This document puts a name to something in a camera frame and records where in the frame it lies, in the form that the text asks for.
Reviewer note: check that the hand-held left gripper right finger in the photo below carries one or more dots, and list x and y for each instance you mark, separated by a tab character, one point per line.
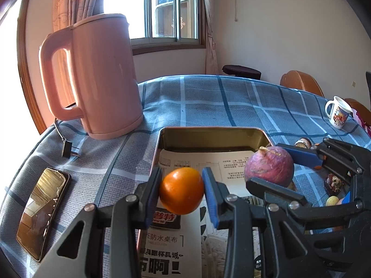
210	192

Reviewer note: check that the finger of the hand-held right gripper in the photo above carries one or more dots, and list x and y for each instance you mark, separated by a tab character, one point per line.
304	156
275	191

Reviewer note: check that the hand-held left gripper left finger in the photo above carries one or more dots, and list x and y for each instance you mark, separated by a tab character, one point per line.
153	192

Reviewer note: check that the purple radish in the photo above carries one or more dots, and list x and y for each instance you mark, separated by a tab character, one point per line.
269	165

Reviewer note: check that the smooth orange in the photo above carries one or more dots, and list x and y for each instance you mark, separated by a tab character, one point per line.
181	191

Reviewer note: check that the metal tin box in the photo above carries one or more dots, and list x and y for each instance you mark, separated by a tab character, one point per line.
203	139

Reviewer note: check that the small yellow fruit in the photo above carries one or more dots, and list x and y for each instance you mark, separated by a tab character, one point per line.
332	201

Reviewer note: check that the printed paper sheet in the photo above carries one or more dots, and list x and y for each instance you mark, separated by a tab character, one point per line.
189	237

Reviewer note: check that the white printed mug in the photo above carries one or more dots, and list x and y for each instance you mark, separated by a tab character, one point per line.
339	115

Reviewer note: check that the brown leather chair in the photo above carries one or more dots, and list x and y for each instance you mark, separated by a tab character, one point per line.
301	82

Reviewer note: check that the dark round stool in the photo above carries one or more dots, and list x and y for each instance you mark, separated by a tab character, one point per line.
240	71

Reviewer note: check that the black smartphone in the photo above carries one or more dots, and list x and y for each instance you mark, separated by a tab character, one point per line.
43	211

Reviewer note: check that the pink electric kettle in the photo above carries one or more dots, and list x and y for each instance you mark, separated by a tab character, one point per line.
101	78

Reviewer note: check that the beige curtain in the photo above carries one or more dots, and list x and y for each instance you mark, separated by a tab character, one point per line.
210	34

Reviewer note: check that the sliding glass window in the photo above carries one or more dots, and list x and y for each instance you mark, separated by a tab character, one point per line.
165	11

